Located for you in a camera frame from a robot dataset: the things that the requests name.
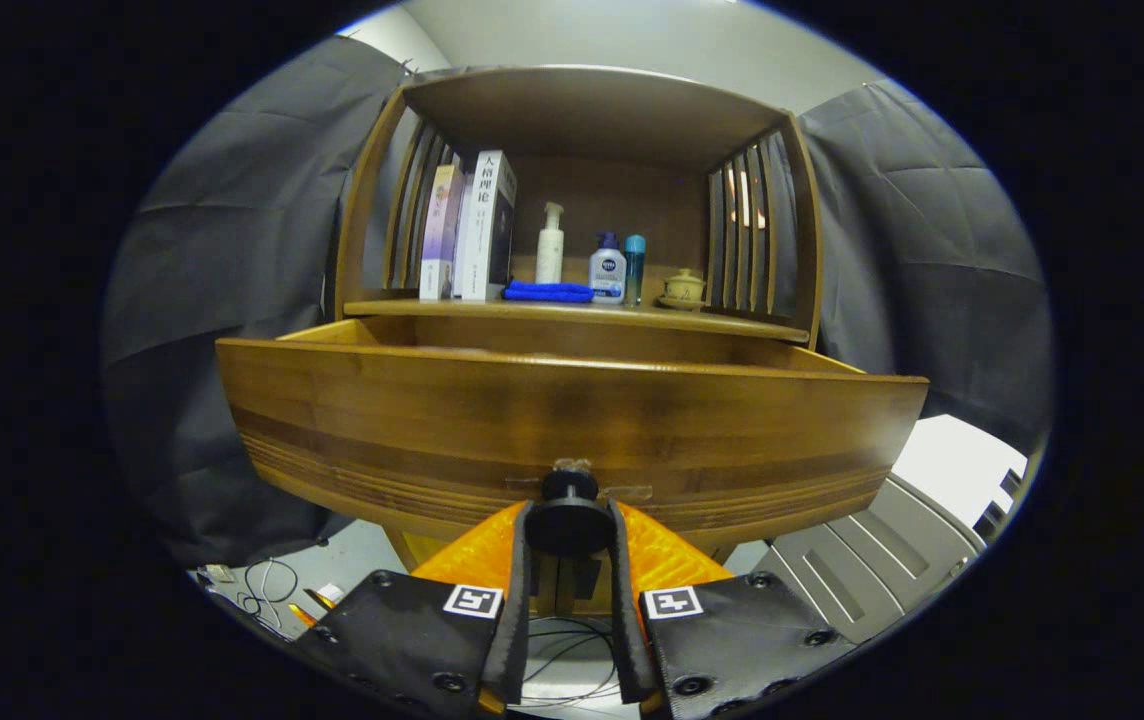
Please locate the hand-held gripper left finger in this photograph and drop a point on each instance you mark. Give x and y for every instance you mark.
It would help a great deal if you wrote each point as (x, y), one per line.
(515, 640)

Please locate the purple book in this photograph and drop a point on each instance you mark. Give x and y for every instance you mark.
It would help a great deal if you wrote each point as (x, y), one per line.
(439, 235)

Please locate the blue folded towel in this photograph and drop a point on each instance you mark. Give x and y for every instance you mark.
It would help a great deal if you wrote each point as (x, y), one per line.
(547, 292)

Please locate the grey ribbed plastic panel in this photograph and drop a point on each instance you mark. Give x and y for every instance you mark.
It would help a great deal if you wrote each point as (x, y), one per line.
(862, 565)

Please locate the wooden cabinet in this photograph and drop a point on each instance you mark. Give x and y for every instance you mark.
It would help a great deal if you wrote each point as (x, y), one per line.
(582, 110)

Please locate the thick white book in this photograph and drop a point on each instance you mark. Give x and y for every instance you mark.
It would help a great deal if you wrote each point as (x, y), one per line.
(485, 225)

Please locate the white bottle with blue cap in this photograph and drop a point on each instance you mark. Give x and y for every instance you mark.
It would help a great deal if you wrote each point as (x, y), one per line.
(607, 275)

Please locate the slim teal bottle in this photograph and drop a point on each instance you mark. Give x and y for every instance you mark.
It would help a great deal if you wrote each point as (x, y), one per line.
(635, 265)

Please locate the yellow lidded tea cup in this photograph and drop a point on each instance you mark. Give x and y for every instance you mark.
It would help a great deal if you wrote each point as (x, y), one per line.
(682, 288)

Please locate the black drawer knob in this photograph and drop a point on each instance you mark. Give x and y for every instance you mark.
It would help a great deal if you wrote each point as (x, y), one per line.
(570, 515)

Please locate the wooden drawer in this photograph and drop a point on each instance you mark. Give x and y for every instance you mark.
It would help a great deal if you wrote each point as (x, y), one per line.
(432, 420)

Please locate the wooden countertop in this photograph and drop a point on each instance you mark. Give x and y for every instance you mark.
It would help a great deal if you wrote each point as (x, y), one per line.
(492, 308)

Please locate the white pump bottle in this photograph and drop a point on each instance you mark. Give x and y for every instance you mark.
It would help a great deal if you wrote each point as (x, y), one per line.
(550, 255)

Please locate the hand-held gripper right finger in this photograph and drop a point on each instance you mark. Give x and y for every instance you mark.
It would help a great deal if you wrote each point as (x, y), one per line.
(629, 640)

